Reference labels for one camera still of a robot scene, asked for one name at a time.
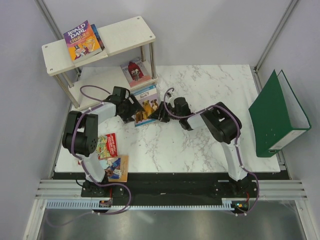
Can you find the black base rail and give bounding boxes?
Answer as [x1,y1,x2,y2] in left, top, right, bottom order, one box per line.
[81,173,258,205]

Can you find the green lever arch binder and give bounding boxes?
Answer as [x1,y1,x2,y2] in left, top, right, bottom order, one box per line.
[249,70,312,158]

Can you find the pink book on shelf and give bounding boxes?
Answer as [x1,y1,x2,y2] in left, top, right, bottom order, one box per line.
[120,57,151,88]

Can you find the aluminium frame post right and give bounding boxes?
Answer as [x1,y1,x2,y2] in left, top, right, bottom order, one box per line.
[253,0,300,73]

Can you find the Jane Eyre blue book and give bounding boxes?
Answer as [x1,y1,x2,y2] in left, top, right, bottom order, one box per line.
[90,24,105,51]

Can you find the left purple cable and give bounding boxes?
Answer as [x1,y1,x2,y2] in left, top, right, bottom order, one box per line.
[46,84,132,227]

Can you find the white two-tier shelf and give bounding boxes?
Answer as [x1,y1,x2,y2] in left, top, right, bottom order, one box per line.
[42,16,158,111]

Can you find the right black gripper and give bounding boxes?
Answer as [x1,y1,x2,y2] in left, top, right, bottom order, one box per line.
[148,102,182,124]

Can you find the Roald Dahl purple book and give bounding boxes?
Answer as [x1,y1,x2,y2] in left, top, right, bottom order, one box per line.
[63,20,102,64]

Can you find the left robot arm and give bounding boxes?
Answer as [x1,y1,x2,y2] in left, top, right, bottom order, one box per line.
[62,85,144,197]

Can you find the orange illustrated book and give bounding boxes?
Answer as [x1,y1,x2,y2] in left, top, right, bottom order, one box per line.
[99,155,129,183]

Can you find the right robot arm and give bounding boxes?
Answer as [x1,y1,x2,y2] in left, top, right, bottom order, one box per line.
[149,97,249,197]

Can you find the red Treehouse book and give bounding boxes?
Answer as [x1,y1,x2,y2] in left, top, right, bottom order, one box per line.
[96,133,118,160]

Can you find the dog picture book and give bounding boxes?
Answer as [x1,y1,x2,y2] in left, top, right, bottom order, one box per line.
[133,84,160,127]

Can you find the white slotted cable duct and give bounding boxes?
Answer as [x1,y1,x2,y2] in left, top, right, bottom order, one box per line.
[45,199,235,211]

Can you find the aluminium frame post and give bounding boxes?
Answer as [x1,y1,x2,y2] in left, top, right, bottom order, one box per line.
[253,0,300,73]
[34,0,63,40]

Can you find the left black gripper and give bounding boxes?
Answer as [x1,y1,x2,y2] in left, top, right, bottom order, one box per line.
[119,94,145,124]

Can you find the aluminium frame post left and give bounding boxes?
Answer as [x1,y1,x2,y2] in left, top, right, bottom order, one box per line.
[34,0,63,40]

